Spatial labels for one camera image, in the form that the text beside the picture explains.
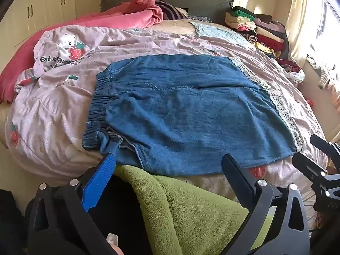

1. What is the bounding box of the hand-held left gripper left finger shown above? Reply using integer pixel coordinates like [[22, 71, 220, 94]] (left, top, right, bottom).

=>
[[27, 138, 125, 255]]

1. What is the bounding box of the grey bed headboard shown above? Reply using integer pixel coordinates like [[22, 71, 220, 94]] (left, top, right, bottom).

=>
[[101, 0, 235, 23]]

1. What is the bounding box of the beige bed sheet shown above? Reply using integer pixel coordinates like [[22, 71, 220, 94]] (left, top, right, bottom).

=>
[[149, 18, 198, 36]]

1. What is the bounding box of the cream curtain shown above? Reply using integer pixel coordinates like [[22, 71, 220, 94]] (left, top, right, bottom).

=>
[[285, 0, 327, 61]]

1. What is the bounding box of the pink strawberry printed quilt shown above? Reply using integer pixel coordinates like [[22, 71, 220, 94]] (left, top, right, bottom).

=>
[[5, 21, 328, 200]]

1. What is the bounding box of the grey striped cloth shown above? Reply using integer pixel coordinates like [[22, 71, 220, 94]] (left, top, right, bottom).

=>
[[305, 53, 340, 101]]

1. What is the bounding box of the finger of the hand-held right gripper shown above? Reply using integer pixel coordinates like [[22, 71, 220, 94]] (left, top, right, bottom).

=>
[[310, 134, 340, 162], [292, 153, 330, 190]]

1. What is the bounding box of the window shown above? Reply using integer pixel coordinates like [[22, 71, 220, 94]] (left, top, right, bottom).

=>
[[316, 0, 340, 56]]

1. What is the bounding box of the blue denim pants lace trim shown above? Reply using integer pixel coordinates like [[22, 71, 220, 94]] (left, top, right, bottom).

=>
[[81, 54, 306, 176]]

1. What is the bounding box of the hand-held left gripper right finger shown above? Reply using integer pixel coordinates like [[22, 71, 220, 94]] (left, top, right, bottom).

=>
[[221, 153, 311, 255]]

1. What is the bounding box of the pink blanket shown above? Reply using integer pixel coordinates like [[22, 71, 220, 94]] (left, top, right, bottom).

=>
[[0, 0, 164, 104]]

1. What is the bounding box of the person's left hand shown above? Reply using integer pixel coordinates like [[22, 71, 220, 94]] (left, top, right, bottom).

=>
[[106, 233, 126, 255]]

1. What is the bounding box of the purple striped pillow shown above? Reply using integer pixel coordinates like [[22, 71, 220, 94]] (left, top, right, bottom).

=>
[[154, 0, 189, 20]]

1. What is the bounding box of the pile of folded clothes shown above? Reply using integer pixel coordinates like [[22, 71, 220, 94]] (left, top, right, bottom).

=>
[[225, 5, 306, 83]]

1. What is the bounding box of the light blue cloth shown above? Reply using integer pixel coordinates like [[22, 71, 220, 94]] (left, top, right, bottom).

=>
[[191, 21, 247, 45]]

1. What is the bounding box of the blue ruffled pillow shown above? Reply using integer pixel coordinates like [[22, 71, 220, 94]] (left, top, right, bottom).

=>
[[186, 14, 213, 23]]

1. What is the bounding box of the cream wardrobe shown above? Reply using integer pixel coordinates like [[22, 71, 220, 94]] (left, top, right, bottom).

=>
[[0, 0, 77, 48]]

